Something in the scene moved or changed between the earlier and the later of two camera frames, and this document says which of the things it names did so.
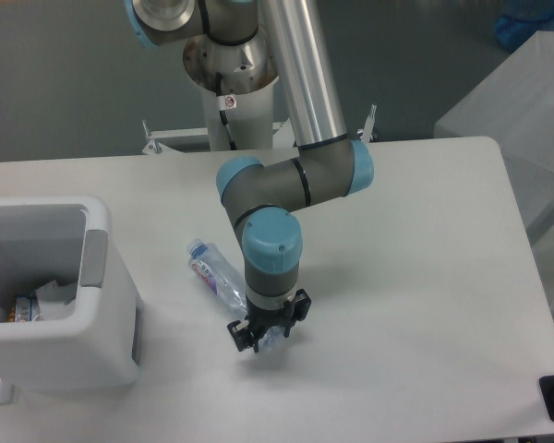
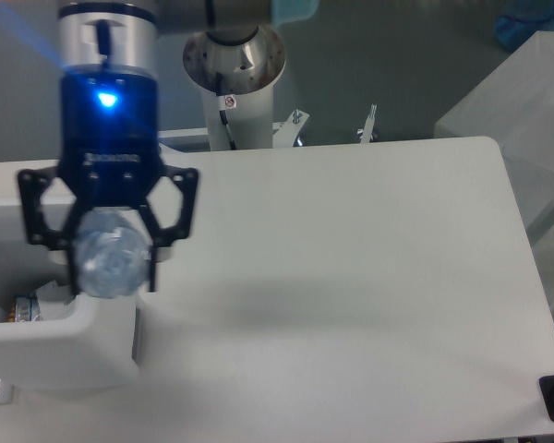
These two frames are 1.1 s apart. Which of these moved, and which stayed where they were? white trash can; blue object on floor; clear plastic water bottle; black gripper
Moved: clear plastic water bottle; black gripper
Stayed: blue object on floor; white trash can
